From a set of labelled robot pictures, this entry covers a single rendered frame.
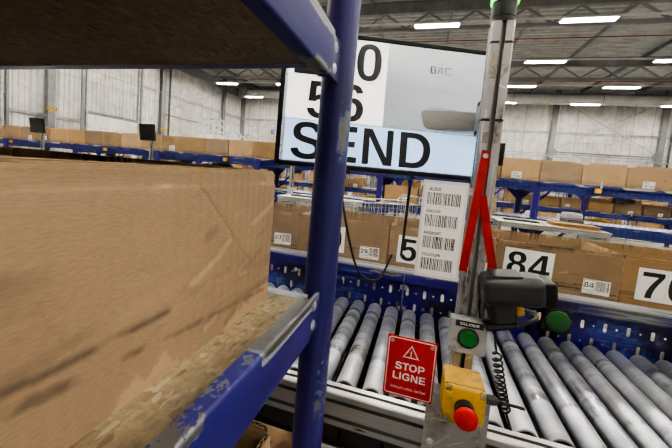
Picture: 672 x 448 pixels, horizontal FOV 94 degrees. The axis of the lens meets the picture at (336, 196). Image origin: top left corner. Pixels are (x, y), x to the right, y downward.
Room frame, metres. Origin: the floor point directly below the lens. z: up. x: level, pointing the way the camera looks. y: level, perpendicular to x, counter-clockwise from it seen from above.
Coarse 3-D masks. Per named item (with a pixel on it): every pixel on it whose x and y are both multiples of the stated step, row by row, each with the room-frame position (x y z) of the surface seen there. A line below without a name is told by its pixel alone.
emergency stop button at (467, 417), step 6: (462, 408) 0.51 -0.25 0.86; (468, 408) 0.51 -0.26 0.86; (456, 414) 0.51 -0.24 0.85; (462, 414) 0.50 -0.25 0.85; (468, 414) 0.50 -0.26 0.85; (474, 414) 0.50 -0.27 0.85; (456, 420) 0.50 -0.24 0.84; (462, 420) 0.50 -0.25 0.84; (468, 420) 0.50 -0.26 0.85; (474, 420) 0.50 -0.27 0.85; (462, 426) 0.50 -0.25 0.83; (468, 426) 0.50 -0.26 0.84; (474, 426) 0.49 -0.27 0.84
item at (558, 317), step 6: (552, 312) 1.01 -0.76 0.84; (558, 312) 1.01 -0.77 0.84; (546, 318) 1.02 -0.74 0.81; (552, 318) 1.01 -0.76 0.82; (558, 318) 1.01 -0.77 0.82; (564, 318) 1.00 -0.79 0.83; (552, 324) 1.01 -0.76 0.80; (558, 324) 1.00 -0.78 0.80; (564, 324) 1.00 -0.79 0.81; (558, 330) 1.01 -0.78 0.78; (564, 330) 1.00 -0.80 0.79
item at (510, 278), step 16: (496, 272) 0.56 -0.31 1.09; (512, 272) 0.56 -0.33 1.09; (528, 272) 0.56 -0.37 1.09; (480, 288) 0.56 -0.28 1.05; (496, 288) 0.53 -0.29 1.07; (512, 288) 0.53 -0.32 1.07; (528, 288) 0.52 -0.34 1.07; (544, 288) 0.52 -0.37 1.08; (496, 304) 0.53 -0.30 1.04; (512, 304) 0.53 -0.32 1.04; (528, 304) 0.52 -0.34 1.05; (544, 304) 0.51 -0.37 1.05; (496, 320) 0.54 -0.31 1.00; (512, 320) 0.54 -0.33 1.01
